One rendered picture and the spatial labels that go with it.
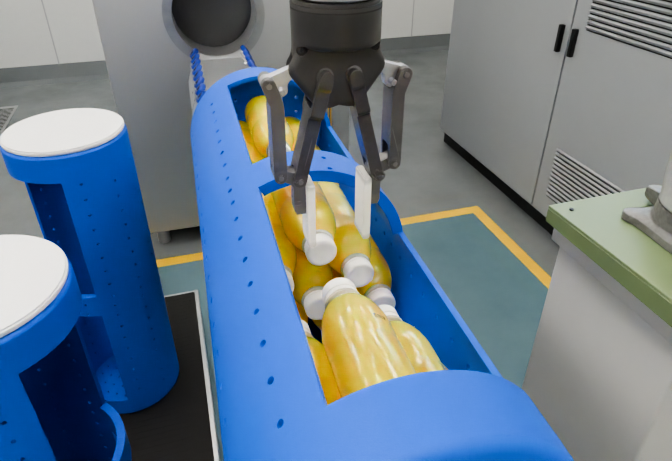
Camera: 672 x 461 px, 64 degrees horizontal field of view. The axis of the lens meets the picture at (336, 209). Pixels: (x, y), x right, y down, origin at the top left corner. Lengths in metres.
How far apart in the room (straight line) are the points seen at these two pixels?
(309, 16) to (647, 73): 2.01
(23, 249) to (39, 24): 4.58
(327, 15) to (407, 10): 5.50
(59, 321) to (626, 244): 0.90
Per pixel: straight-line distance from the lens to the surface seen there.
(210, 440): 1.74
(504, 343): 2.26
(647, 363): 1.02
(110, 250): 1.47
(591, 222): 1.04
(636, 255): 0.98
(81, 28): 5.47
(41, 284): 0.91
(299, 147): 0.49
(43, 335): 0.89
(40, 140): 1.42
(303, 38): 0.44
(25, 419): 0.96
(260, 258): 0.57
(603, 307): 1.06
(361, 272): 0.70
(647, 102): 2.36
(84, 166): 1.36
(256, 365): 0.49
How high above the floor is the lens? 1.55
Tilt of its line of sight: 32 degrees down
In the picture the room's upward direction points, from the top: straight up
